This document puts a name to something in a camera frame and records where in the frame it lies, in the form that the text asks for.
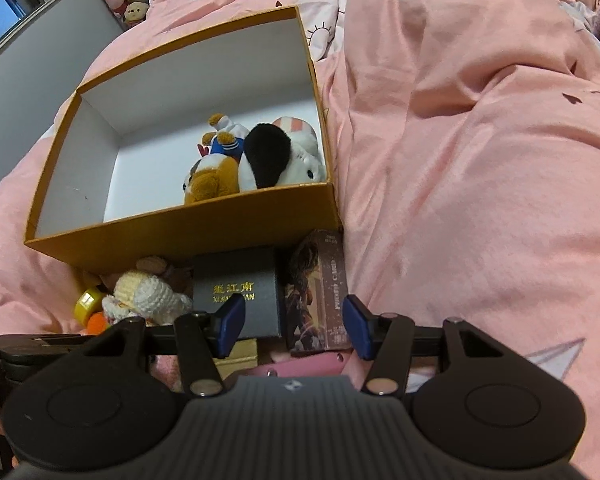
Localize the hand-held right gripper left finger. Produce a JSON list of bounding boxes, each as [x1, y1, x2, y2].
[[74, 294, 247, 396]]

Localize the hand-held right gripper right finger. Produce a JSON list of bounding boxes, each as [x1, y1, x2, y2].
[[343, 294, 529, 395]]

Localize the small black box gold print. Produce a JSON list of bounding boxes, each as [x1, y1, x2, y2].
[[192, 247, 287, 341]]

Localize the orange cardboard box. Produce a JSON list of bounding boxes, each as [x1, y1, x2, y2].
[[24, 5, 342, 268]]

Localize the pink leather pouch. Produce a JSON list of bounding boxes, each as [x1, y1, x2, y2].
[[240, 350, 381, 378]]

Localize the small orange ball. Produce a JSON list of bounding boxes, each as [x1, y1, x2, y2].
[[86, 311, 112, 335]]

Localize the yellow tape roll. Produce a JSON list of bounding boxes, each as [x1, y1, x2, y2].
[[75, 287, 106, 321]]

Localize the cream crochet doll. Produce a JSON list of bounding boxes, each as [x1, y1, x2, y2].
[[101, 270, 193, 326]]

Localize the brown and white plush toy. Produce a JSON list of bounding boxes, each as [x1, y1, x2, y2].
[[182, 154, 241, 206]]

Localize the black and white plush toy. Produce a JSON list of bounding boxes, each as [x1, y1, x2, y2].
[[237, 123, 301, 192]]

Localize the white plush toy pink stripes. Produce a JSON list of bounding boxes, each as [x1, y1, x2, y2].
[[270, 116, 327, 186]]

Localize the duck plush toy blue outfit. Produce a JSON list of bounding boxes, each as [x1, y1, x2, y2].
[[200, 113, 248, 163]]

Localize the pink printed duvet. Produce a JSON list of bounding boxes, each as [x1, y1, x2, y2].
[[0, 0, 600, 480]]

